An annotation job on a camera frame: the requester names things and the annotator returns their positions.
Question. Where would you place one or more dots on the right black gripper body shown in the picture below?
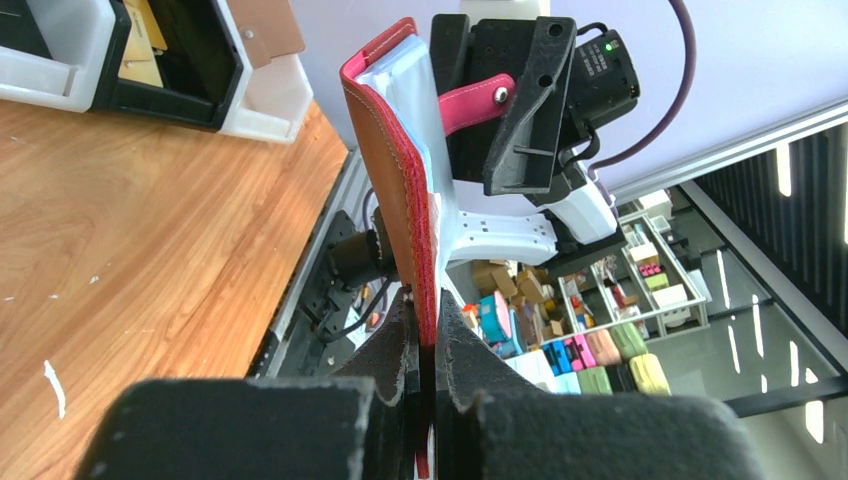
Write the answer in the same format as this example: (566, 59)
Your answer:
(525, 98)

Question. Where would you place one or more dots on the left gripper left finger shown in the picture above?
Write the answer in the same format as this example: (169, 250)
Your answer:
(391, 353)

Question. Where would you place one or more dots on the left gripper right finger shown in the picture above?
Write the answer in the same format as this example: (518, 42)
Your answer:
(465, 364)

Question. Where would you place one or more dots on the red leather card holder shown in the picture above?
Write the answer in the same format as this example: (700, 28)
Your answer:
(401, 124)

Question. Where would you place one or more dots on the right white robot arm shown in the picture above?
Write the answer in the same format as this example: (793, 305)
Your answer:
(557, 230)

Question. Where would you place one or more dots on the brown leather card pouch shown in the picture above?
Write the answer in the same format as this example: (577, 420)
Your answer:
(268, 29)

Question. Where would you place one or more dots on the shelf with colourful boxes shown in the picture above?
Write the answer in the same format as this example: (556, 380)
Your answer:
(593, 329)

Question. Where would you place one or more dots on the white bin at end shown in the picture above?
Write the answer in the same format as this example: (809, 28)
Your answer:
(269, 103)

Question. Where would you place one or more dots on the black plastic bin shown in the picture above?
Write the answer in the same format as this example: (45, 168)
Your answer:
(199, 68)

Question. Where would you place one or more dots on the wooden pieces in bin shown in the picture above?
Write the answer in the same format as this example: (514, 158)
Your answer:
(144, 44)

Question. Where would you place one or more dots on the white bin with black parts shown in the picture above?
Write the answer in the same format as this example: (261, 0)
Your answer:
(53, 51)

